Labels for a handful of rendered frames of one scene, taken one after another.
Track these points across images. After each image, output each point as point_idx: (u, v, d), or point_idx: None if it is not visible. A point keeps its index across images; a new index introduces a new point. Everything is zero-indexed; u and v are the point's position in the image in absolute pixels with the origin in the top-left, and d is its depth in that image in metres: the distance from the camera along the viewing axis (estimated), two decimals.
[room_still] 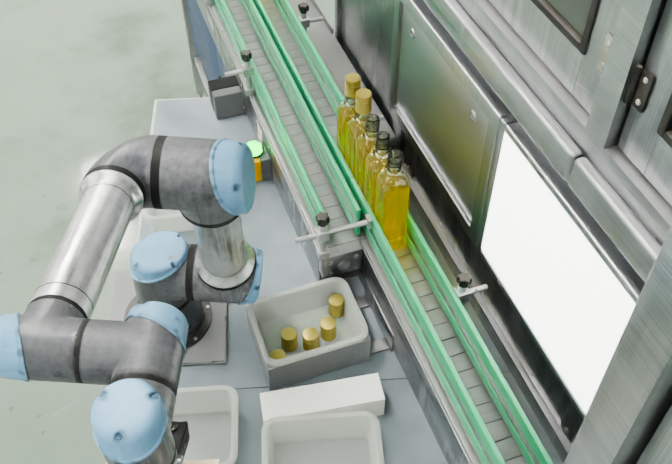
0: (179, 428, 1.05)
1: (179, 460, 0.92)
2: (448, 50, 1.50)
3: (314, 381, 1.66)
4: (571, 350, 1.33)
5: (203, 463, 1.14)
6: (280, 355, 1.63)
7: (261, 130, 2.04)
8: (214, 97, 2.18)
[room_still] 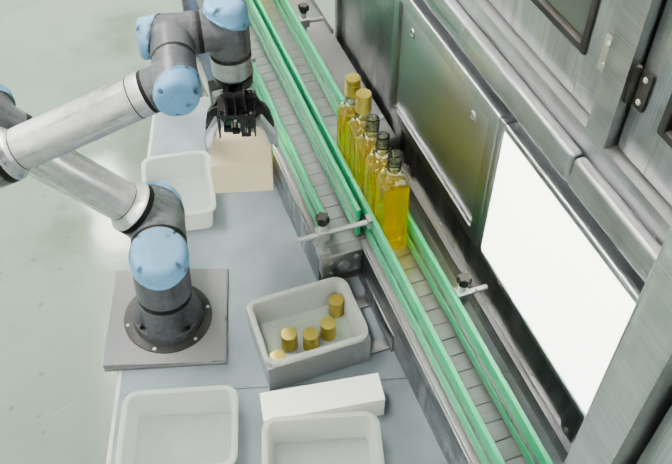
0: None
1: (253, 58, 1.46)
2: (448, 50, 1.50)
3: (314, 381, 1.66)
4: (571, 350, 1.33)
5: None
6: (280, 355, 1.63)
7: None
8: (214, 97, 2.18)
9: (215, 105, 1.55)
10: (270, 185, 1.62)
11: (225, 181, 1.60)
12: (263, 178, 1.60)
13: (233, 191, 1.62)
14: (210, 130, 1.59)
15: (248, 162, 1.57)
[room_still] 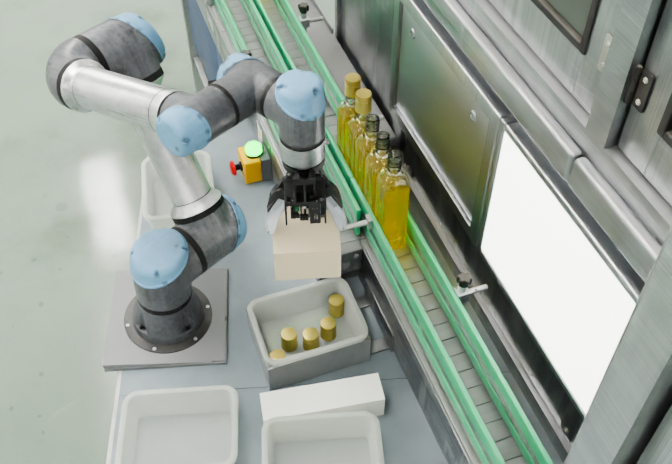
0: None
1: (327, 141, 1.30)
2: (448, 50, 1.50)
3: (314, 381, 1.66)
4: (571, 350, 1.33)
5: None
6: (280, 355, 1.63)
7: (261, 130, 2.04)
8: None
9: (279, 187, 1.40)
10: (338, 272, 1.46)
11: (289, 268, 1.45)
12: (331, 265, 1.45)
13: (297, 278, 1.47)
14: (272, 213, 1.43)
15: (315, 249, 1.42)
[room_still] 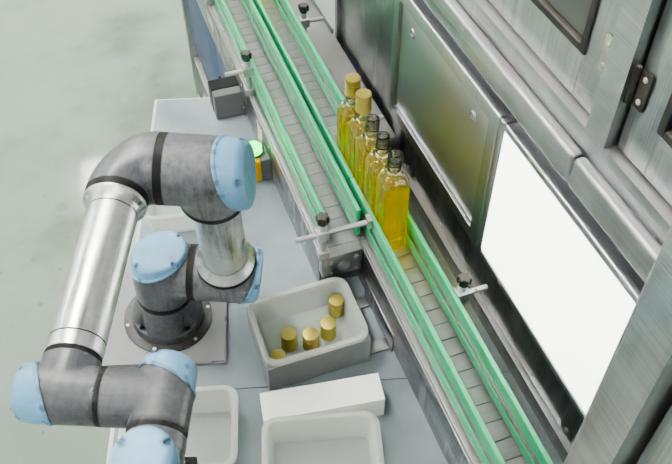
0: (189, 463, 1.13)
1: None
2: (448, 50, 1.50)
3: (314, 381, 1.66)
4: (571, 350, 1.33)
5: None
6: (280, 355, 1.63)
7: (261, 130, 2.04)
8: (214, 97, 2.18)
9: None
10: None
11: None
12: None
13: None
14: None
15: None
